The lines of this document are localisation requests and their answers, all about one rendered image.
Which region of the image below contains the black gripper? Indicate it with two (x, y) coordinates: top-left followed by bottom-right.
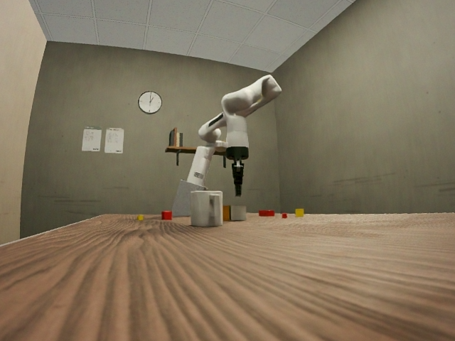
(226, 146), (249, 197)

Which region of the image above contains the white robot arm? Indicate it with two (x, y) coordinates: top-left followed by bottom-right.
(187, 75), (282, 186)

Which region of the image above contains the white mug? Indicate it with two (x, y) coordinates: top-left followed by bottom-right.
(191, 191), (223, 227)

